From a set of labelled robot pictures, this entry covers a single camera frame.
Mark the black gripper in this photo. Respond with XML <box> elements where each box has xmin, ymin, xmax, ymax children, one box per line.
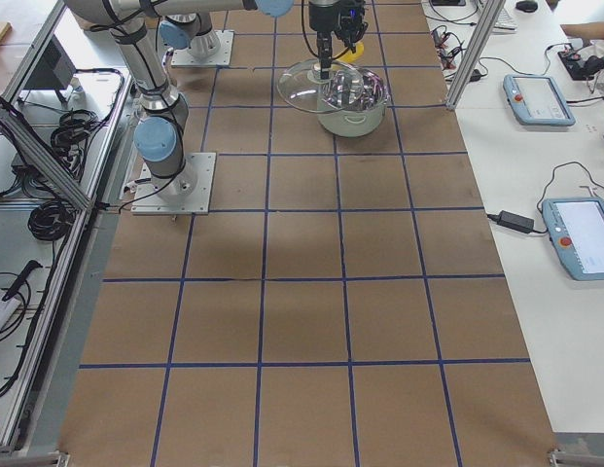
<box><xmin>336</xmin><ymin>0</ymin><xmax>369</xmax><ymax>42</ymax></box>
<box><xmin>308</xmin><ymin>0</ymin><xmax>339</xmax><ymax>80</ymax></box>

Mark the yellow corn cob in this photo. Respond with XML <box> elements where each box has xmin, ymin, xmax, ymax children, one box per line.
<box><xmin>339</xmin><ymin>41</ymin><xmax>365</xmax><ymax>64</ymax></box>

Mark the glass pot lid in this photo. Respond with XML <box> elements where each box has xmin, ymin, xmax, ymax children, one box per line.
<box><xmin>277</xmin><ymin>59</ymin><xmax>365</xmax><ymax>114</ymax></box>

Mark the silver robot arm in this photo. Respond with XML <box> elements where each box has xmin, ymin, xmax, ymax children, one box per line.
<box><xmin>65</xmin><ymin>1</ymin><xmax>294</xmax><ymax>198</ymax></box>
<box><xmin>160</xmin><ymin>1</ymin><xmax>369</xmax><ymax>62</ymax></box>

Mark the pale green cooking pot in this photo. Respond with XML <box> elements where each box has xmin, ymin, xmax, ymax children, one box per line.
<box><xmin>316</xmin><ymin>66</ymin><xmax>390</xmax><ymax>137</ymax></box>

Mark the blue teach pendant far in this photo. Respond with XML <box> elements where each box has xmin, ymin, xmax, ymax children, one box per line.
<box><xmin>503</xmin><ymin>75</ymin><xmax>575</xmax><ymax>127</ymax></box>

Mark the blue teach pendant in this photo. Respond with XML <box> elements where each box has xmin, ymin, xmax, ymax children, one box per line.
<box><xmin>503</xmin><ymin>75</ymin><xmax>575</xmax><ymax>127</ymax></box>
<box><xmin>542</xmin><ymin>197</ymin><xmax>604</xmax><ymax>281</ymax></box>

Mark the black power adapter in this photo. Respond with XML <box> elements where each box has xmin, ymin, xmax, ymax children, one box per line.
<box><xmin>496</xmin><ymin>210</ymin><xmax>534</xmax><ymax>234</ymax></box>

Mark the brown paper table mat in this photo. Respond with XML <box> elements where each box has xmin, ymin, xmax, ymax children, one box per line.
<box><xmin>59</xmin><ymin>1</ymin><xmax>555</xmax><ymax>466</ymax></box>

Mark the blue teach pendant near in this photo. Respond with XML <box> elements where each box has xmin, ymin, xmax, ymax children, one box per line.
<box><xmin>542</xmin><ymin>197</ymin><xmax>604</xmax><ymax>281</ymax></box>

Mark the aluminium frame post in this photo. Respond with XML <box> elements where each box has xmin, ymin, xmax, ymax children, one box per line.
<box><xmin>445</xmin><ymin>0</ymin><xmax>505</xmax><ymax>111</ymax></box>

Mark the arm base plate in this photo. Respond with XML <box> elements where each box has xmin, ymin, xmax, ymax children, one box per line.
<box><xmin>171</xmin><ymin>29</ymin><xmax>234</xmax><ymax>68</ymax></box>
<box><xmin>129</xmin><ymin>153</ymin><xmax>217</xmax><ymax>215</ymax></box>

